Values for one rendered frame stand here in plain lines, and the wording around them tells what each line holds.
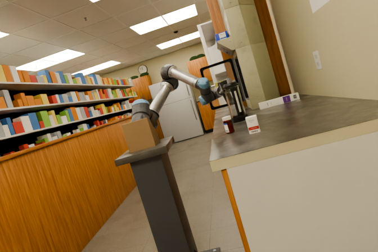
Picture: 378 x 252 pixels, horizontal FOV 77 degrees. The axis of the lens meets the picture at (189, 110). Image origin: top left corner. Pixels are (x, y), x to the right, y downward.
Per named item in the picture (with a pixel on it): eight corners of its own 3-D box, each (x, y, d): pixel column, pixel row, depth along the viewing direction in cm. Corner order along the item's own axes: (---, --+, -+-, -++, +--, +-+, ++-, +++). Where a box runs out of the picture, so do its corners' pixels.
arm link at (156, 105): (133, 120, 168) (164, 67, 197) (140, 131, 180) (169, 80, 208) (147, 123, 164) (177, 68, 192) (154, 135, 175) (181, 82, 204)
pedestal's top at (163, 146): (116, 166, 140) (113, 160, 140) (132, 153, 172) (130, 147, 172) (167, 152, 138) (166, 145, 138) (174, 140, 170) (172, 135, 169)
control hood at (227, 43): (233, 54, 210) (229, 44, 209) (235, 49, 178) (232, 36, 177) (220, 59, 211) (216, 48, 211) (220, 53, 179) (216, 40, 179)
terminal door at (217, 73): (244, 101, 211) (231, 57, 209) (211, 110, 221) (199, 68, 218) (244, 101, 212) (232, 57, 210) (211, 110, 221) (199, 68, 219)
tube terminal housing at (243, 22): (275, 98, 209) (251, 12, 205) (286, 100, 177) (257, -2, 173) (247, 106, 212) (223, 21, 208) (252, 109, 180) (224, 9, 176)
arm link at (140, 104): (128, 113, 156) (129, 98, 165) (136, 125, 167) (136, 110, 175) (145, 109, 155) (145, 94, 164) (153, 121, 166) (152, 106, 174)
